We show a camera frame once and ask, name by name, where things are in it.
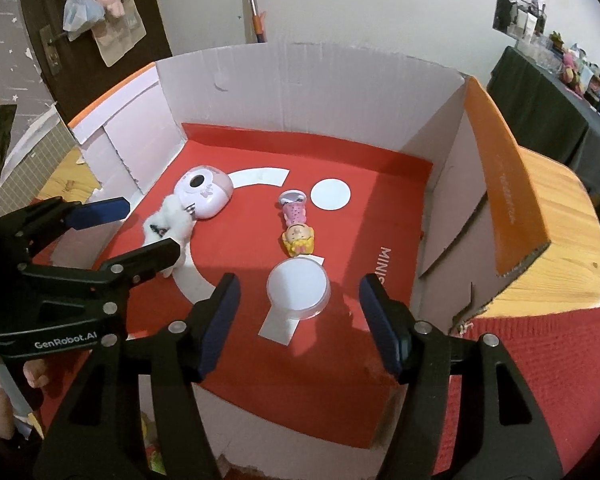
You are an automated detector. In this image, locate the pink and white round device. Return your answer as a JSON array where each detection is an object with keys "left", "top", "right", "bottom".
[{"left": 172, "top": 165, "right": 233, "bottom": 221}]

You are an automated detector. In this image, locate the white jar lid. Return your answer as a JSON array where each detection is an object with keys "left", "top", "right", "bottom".
[{"left": 266, "top": 256, "right": 331, "bottom": 321}]

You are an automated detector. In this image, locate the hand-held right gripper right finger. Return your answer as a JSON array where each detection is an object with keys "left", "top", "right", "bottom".
[{"left": 357, "top": 273, "right": 565, "bottom": 480}]

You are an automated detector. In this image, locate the mop handle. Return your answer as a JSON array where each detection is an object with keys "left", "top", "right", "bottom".
[{"left": 240, "top": 0, "right": 268, "bottom": 45}]

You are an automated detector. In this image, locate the orange and white cardboard box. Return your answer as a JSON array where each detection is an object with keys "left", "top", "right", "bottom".
[{"left": 67, "top": 41, "right": 553, "bottom": 476}]

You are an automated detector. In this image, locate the white grid cutting mat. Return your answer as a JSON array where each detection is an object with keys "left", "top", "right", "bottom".
[{"left": 0, "top": 102, "right": 83, "bottom": 201}]

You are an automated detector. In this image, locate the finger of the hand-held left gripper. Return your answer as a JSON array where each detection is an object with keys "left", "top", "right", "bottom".
[
  {"left": 0, "top": 196, "right": 132, "bottom": 257},
  {"left": 17, "top": 237, "right": 182, "bottom": 311}
]

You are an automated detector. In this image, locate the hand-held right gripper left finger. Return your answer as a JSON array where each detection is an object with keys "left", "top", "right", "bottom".
[{"left": 34, "top": 272, "right": 242, "bottom": 480}]

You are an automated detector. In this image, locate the dark wooden door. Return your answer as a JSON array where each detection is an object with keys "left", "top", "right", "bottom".
[{"left": 17, "top": 0, "right": 173, "bottom": 121}]

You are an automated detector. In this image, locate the metal door handle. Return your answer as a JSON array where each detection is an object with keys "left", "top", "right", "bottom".
[{"left": 40, "top": 25, "right": 68, "bottom": 77}]

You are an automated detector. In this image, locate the black cloth table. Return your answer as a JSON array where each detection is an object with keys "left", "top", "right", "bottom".
[{"left": 487, "top": 45, "right": 600, "bottom": 196}]

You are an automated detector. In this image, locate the pink doll figurine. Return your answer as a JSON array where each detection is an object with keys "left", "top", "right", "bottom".
[{"left": 279, "top": 189, "right": 316, "bottom": 258}]

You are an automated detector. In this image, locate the clear plastic bag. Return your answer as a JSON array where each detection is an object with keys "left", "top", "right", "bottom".
[{"left": 62, "top": 0, "right": 106, "bottom": 42}]

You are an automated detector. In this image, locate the row of small goods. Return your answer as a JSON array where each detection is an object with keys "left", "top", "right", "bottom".
[{"left": 530, "top": 30, "right": 600, "bottom": 133}]

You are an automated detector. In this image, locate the red knitted mat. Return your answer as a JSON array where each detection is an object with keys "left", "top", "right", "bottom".
[{"left": 432, "top": 300, "right": 600, "bottom": 476}]

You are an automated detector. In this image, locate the white fluffy toy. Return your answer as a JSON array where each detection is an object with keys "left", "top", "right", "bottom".
[{"left": 142, "top": 195, "right": 198, "bottom": 278}]

